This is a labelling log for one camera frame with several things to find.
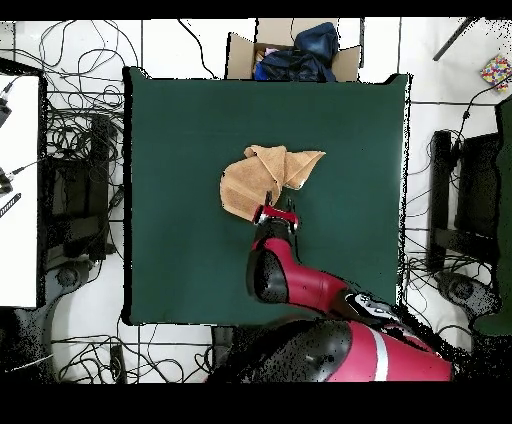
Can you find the black metal stand frame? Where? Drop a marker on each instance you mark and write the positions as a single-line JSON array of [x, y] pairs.
[[440, 180], [100, 180]]

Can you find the open cardboard box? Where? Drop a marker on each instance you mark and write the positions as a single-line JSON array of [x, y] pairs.
[[240, 56]]

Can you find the dark blue clothes pile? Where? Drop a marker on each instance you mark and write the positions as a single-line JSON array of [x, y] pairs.
[[304, 60]]

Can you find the black power strip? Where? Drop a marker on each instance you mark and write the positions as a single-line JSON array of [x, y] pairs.
[[118, 362]]

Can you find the black flat bar tool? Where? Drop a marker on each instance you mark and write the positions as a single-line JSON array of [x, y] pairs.
[[10, 204]]

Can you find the tan terry towel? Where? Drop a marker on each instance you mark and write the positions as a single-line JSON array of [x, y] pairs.
[[244, 184]]

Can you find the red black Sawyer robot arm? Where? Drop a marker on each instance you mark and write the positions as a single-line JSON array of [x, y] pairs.
[[312, 284]]

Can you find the multicoloured patterned box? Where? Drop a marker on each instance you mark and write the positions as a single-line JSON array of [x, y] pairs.
[[496, 72]]

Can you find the dark slanted rod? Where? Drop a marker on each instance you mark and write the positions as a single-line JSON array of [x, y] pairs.
[[454, 40]]

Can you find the dark green table cloth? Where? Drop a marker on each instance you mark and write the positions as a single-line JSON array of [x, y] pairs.
[[180, 140]]

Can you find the white side table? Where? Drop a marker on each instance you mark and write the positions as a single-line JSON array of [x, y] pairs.
[[20, 200]]

